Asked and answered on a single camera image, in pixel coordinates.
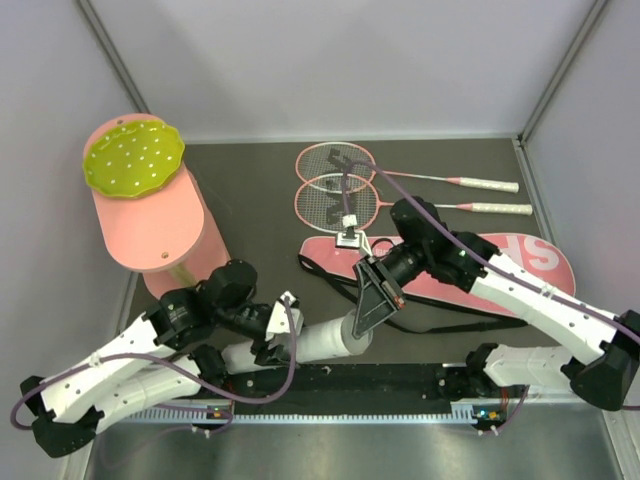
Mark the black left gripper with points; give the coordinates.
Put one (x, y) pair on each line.
(265, 356)

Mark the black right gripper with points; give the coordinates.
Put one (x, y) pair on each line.
(378, 297)

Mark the white shuttlecock tube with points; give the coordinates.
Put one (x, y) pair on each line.
(316, 343)

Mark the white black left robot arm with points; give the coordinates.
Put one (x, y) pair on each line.
(162, 356)

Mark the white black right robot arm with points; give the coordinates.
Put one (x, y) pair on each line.
(597, 356)

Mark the pink racket near bag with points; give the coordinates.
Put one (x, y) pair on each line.
(320, 204)

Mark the pink tiered shelf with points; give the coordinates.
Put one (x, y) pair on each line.
(169, 237)

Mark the pink racket far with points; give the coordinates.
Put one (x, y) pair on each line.
(333, 157)

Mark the green dotted scalloped plate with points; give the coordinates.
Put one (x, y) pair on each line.
(133, 159)

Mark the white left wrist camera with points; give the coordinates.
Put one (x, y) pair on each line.
(285, 320)

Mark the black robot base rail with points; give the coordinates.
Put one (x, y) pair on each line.
(367, 389)

